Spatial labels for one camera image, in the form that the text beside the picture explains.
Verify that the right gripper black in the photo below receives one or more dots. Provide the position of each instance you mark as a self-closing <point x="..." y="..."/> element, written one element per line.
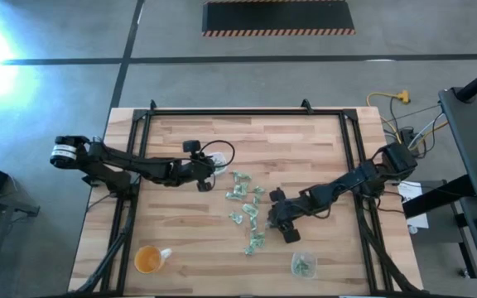
<point x="288" y="211"/>

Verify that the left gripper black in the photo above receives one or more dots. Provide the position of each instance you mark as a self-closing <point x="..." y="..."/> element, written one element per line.
<point x="195" y="169"/>

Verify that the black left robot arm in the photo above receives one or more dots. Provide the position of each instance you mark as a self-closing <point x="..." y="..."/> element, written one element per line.
<point x="135" y="161"/>

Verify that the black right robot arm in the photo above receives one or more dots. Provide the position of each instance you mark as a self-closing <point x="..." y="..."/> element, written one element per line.
<point x="354" y="178"/>

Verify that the clear plastic bin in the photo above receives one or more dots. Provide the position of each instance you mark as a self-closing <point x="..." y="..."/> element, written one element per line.
<point x="294" y="274"/>
<point x="223" y="158"/>

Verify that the glass mug with orange tea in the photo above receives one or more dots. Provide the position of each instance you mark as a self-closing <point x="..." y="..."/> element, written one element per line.
<point x="147" y="260"/>

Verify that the small white round object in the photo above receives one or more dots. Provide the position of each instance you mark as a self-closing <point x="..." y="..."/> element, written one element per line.
<point x="412" y="229"/>

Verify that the white paper sheet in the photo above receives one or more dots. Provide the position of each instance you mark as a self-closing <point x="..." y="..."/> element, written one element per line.
<point x="420" y="221"/>

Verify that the black power strip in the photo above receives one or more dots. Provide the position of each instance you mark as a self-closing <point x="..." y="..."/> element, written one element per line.
<point x="407" y="134"/>

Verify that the black hazard-striped floor mat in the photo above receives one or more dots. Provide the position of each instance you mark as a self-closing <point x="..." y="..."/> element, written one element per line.
<point x="278" y="16"/>

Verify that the small grey caster wheel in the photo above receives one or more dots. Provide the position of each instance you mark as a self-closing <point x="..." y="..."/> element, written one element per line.
<point x="464" y="273"/>

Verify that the black desk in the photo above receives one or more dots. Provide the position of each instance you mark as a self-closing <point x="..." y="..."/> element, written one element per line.
<point x="474" y="136"/>

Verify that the black metal rig frame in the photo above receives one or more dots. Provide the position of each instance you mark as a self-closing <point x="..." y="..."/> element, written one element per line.
<point x="242" y="112"/>

